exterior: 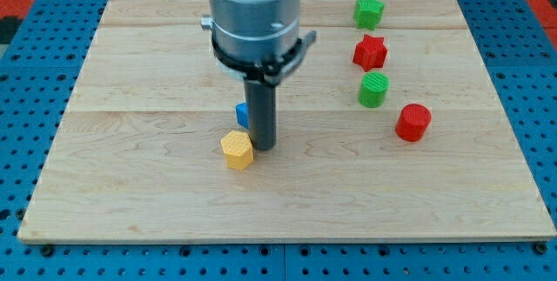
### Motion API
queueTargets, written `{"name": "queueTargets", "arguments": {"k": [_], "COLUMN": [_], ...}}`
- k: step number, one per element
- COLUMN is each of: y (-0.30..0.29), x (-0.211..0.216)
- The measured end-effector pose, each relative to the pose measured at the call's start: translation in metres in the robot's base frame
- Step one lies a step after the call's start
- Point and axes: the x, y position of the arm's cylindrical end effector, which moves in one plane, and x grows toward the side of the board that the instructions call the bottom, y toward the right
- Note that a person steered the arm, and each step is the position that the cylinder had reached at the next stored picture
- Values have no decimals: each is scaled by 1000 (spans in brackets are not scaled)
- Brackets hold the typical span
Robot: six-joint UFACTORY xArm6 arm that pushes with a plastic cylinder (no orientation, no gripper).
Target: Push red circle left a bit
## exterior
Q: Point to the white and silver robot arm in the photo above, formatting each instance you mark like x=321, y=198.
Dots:
x=251, y=30

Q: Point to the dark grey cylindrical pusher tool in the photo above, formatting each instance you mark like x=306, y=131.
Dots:
x=261, y=111

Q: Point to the blue cube block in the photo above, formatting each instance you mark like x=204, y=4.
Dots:
x=242, y=115

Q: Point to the yellow hexagon block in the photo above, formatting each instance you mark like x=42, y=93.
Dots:
x=237, y=149

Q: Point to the green cylinder block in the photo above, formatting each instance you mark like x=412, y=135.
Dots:
x=373, y=89

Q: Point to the light wooden board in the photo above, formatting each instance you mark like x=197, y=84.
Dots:
x=137, y=157

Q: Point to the red star block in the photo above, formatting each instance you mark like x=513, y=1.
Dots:
x=370, y=53

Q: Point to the red cylinder block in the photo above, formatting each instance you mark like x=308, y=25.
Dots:
x=412, y=122

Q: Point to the green star block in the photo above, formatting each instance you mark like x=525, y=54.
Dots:
x=368, y=13

